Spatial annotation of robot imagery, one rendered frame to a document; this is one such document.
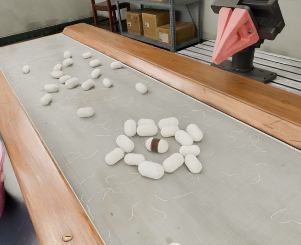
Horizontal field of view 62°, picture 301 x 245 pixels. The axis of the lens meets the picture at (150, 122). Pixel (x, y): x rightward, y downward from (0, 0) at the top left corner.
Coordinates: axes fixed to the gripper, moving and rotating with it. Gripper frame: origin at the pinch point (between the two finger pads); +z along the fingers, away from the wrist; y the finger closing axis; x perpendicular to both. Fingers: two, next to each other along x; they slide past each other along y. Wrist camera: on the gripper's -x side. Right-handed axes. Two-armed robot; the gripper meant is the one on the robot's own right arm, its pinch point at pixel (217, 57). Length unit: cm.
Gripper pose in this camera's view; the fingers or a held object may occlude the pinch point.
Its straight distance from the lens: 42.0
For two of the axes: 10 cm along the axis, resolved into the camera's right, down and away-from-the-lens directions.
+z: -5.6, 8.3, 0.2
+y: 5.8, 4.1, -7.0
